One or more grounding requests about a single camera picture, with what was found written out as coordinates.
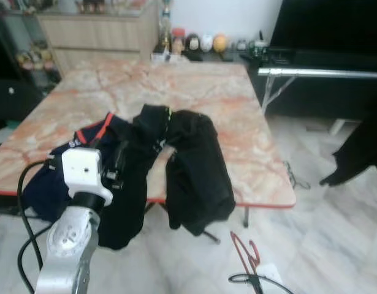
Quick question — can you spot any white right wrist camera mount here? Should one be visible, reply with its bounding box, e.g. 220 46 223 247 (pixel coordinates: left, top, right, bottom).
254 263 282 287

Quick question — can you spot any black television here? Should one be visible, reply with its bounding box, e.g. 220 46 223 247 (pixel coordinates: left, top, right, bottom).
269 0 377 55

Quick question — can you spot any light wooden cabinet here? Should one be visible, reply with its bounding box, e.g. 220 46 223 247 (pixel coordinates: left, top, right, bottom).
36 3 161 73

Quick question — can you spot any black round doll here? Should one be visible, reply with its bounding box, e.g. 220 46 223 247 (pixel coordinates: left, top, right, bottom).
186 34 201 53

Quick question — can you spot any dark glass display cabinet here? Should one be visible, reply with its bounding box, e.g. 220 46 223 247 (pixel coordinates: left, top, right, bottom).
0 0 63 126

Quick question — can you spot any black wire hanger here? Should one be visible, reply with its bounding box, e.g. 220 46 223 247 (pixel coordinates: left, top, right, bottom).
283 160 311 190

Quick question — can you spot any orange round doll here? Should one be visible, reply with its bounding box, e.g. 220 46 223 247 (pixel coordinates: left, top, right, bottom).
213 34 229 53

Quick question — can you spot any tall glass bottle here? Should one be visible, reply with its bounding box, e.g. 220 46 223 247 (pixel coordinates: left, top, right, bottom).
161 6 172 53

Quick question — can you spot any hanging black t-shirt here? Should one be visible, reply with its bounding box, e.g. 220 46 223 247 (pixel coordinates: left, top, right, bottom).
319 113 377 187

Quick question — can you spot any green mug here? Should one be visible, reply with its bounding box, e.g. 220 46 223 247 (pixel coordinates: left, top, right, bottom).
253 40 267 57

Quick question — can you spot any marble table red edge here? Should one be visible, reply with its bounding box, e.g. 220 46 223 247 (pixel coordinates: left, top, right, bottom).
0 59 297 228

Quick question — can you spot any red lidded jar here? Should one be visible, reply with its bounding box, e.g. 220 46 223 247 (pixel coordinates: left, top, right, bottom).
171 28 186 55

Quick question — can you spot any navy garment red trim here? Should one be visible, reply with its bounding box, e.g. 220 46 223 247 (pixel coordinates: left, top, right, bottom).
21 112 131 222

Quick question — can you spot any black TV cabinet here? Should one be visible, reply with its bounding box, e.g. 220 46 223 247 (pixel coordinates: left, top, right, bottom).
240 49 377 120

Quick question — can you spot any thin red hanger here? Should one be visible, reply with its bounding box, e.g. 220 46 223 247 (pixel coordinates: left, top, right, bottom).
230 232 261 276

